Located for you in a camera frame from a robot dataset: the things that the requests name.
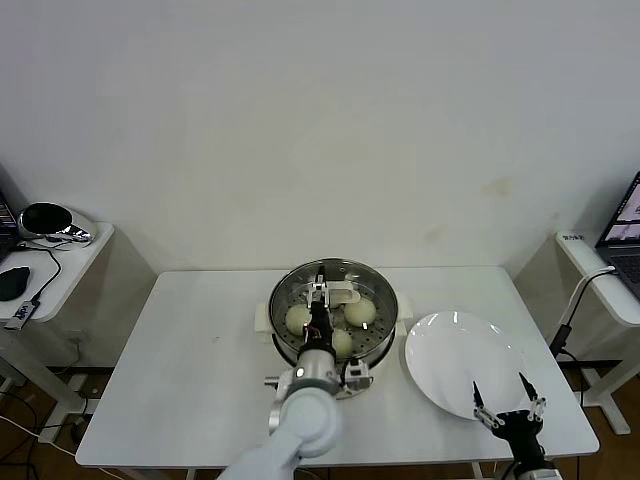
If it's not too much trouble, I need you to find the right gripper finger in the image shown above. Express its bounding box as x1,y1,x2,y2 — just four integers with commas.
517,370,549,421
471,380,506,427

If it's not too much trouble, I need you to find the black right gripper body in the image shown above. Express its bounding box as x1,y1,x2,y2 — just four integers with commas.
487,408,549,464

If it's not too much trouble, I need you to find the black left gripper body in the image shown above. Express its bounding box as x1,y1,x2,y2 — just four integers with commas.
299,299,335,354

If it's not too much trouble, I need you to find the white steamed baozi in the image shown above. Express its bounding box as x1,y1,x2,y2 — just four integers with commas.
343,298,377,327
329,328,355,359
284,304,314,337

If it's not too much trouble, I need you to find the stainless steel steamer basket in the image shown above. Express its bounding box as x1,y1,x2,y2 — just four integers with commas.
267,258,400,375

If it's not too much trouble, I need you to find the cream electric cooking pot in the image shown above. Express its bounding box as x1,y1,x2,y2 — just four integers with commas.
253,294,415,401

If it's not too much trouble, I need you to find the black power adapter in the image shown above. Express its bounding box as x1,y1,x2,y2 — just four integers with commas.
549,324,571,357

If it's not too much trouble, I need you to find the white round plate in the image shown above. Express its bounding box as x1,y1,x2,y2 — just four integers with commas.
404,311,530,421

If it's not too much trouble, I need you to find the white side table with label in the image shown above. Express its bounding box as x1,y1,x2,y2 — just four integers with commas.
553,230,640,436

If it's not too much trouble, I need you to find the open laptop pink screen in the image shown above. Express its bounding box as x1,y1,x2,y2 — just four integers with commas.
594,171,640,302

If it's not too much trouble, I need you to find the shiny chrome rounded device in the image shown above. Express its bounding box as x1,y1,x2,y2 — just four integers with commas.
17,201,99,247

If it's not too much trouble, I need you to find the grey usb hub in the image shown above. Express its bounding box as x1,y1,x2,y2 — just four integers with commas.
3,298,42,331

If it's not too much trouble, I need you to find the black computer mouse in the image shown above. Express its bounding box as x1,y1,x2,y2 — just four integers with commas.
0,266,32,302

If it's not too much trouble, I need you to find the dark laptop edge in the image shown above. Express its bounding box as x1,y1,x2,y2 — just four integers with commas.
0,189,24,266

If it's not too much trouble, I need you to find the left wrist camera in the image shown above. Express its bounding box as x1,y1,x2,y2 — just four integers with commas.
342,355,375,399

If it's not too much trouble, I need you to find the white charging cable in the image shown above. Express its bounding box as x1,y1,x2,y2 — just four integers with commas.
559,266,617,331

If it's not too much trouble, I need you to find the thin black cable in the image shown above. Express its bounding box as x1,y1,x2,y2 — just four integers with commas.
14,239,64,304

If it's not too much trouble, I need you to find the white floor cable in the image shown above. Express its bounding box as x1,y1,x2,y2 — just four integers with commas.
0,417,79,457

